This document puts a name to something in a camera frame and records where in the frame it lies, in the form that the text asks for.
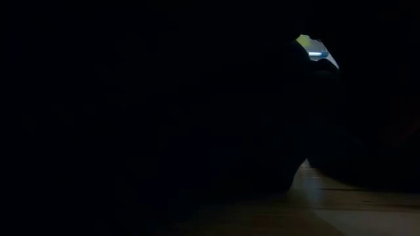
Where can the dark garment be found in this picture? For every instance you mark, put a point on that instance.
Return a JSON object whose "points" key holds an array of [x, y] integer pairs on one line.
{"points": [[367, 131]]}

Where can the large dark clothing pile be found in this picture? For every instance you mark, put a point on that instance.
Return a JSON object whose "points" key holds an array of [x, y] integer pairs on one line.
{"points": [[164, 131]]}

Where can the ceiling strip light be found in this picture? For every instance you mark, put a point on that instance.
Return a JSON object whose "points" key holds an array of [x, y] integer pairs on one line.
{"points": [[315, 54]]}

